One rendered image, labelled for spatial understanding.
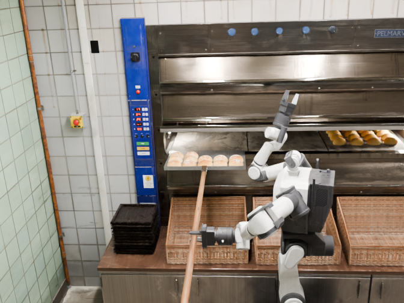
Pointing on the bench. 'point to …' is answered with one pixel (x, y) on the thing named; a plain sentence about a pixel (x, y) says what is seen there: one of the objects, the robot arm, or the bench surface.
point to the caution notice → (148, 181)
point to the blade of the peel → (212, 160)
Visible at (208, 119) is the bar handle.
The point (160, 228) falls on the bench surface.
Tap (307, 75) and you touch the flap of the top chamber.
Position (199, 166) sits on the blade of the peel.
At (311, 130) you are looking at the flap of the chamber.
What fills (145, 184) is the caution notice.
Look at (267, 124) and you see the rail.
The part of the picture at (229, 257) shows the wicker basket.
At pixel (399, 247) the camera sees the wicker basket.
